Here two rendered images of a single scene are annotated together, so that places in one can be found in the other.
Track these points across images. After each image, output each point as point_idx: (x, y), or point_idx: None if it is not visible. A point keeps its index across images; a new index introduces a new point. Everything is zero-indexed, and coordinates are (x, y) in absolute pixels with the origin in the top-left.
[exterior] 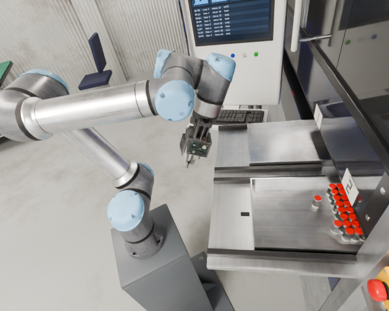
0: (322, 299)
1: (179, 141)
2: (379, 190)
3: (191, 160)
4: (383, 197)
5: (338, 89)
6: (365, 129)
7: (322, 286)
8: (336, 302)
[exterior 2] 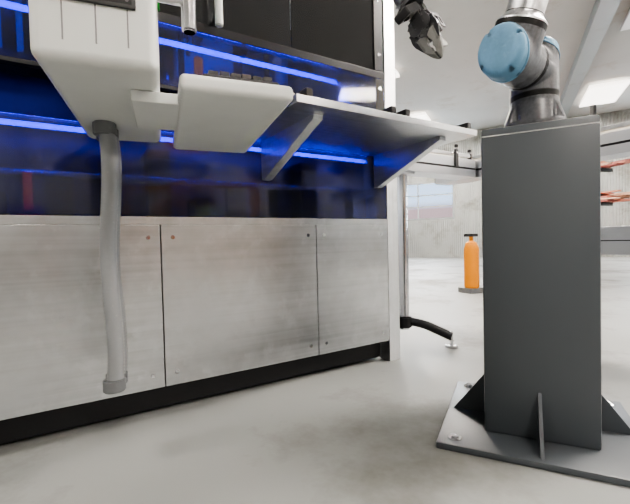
0: (385, 252)
1: (437, 20)
2: (378, 90)
3: (433, 50)
4: (381, 91)
5: (310, 57)
6: (353, 68)
7: (378, 243)
8: (394, 212)
